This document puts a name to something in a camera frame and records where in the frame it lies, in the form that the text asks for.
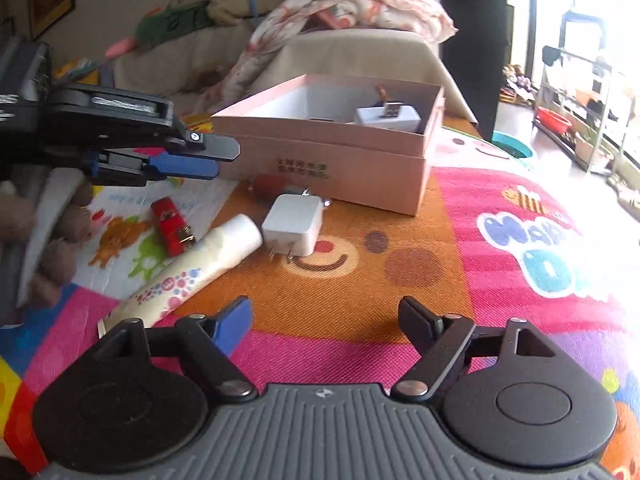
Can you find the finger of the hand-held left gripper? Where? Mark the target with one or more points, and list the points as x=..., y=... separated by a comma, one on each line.
x=185, y=166
x=215, y=146

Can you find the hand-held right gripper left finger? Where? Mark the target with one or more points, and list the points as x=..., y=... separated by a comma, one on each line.
x=232, y=325

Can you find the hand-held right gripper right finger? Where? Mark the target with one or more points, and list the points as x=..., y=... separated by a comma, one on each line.
x=415, y=317

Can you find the white wall charger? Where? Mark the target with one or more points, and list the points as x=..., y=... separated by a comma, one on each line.
x=292, y=222

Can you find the pink cardboard box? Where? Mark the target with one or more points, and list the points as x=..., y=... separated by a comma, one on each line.
x=350, y=160

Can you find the white charger with usb adapter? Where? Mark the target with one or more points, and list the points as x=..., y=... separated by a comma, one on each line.
x=387, y=120

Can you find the person's left hand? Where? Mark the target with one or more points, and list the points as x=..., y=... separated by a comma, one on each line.
x=77, y=215

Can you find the colourful toy package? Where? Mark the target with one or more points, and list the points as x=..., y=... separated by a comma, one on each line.
x=77, y=70

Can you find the colourful printed play mat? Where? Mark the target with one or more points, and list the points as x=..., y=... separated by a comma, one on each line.
x=450, y=270

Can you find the red lighter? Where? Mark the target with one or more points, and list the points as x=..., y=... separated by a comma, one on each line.
x=172, y=227

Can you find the white cream tube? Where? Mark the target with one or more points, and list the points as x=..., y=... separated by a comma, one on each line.
x=200, y=265

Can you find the pink soft toy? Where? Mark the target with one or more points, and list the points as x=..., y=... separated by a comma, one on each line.
x=120, y=47

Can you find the green plush toy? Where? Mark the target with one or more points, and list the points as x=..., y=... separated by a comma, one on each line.
x=172, y=22

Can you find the beige pillow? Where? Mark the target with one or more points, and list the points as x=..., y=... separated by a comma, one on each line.
x=235, y=2

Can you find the beige covered sofa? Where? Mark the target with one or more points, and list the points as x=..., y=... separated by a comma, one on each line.
x=350, y=52

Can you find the brown usb adapter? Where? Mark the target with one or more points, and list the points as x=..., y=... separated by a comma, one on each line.
x=389, y=100

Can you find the teal plastic basin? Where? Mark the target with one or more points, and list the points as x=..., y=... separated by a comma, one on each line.
x=515, y=145

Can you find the pink printed blanket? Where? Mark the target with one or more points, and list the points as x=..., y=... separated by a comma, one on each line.
x=380, y=2

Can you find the red plastic basin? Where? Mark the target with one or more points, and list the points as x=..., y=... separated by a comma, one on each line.
x=552, y=120

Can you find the pair of slippers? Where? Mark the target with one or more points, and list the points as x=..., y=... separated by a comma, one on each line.
x=627, y=197

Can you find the pile of shoes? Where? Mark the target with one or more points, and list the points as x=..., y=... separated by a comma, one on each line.
x=517, y=85

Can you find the metal shelf rack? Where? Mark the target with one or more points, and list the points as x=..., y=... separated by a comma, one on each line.
x=595, y=135

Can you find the black cloth on rack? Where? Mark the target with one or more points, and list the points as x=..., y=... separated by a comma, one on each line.
x=551, y=56

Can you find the blue metal frame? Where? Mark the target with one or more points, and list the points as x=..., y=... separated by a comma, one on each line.
x=582, y=22

